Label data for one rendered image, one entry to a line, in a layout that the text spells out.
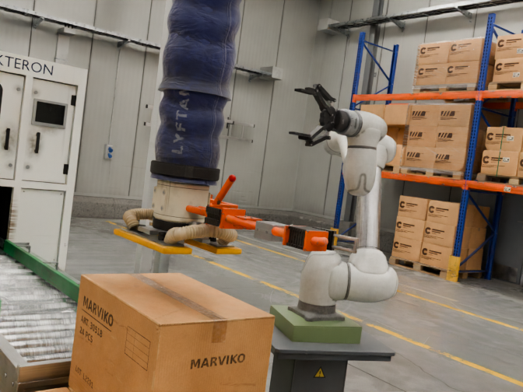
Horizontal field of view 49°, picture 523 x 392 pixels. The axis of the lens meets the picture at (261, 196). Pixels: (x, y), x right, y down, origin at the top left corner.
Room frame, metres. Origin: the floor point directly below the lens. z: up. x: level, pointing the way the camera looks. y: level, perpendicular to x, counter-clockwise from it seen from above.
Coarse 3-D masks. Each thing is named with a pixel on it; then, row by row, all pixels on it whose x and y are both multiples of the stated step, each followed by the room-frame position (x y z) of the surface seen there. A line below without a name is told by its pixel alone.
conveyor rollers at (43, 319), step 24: (0, 264) 3.70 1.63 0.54; (0, 288) 3.12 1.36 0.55; (24, 288) 3.20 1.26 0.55; (48, 288) 3.28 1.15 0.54; (24, 312) 2.76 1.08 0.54; (48, 312) 2.83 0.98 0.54; (72, 312) 2.84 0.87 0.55; (24, 336) 2.42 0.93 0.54; (48, 336) 2.48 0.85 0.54; (72, 336) 2.55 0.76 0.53
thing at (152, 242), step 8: (120, 232) 1.88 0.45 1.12; (128, 232) 1.86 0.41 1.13; (136, 232) 1.86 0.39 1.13; (160, 232) 1.76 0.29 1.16; (136, 240) 1.79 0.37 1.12; (144, 240) 1.75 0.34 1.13; (152, 240) 1.74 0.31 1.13; (160, 240) 1.75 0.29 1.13; (152, 248) 1.71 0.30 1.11; (160, 248) 1.67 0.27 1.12; (168, 248) 1.67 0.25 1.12; (176, 248) 1.68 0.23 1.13; (184, 248) 1.70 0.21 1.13
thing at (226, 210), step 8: (208, 208) 1.67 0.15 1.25; (216, 208) 1.64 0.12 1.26; (224, 208) 1.63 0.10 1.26; (232, 208) 1.65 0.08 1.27; (208, 216) 1.68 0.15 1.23; (216, 216) 1.65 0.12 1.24; (224, 216) 1.63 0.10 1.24; (216, 224) 1.63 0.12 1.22; (224, 224) 1.63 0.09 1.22; (232, 224) 1.65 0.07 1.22
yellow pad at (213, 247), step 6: (186, 240) 1.91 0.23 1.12; (192, 240) 1.89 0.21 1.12; (210, 240) 1.87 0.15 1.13; (198, 246) 1.86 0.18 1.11; (204, 246) 1.83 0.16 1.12; (210, 246) 1.81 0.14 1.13; (216, 246) 1.81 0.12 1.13; (222, 246) 1.82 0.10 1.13; (228, 246) 1.83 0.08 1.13; (216, 252) 1.78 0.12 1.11; (222, 252) 1.79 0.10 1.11; (228, 252) 1.80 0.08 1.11; (234, 252) 1.82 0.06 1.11; (240, 252) 1.84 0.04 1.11
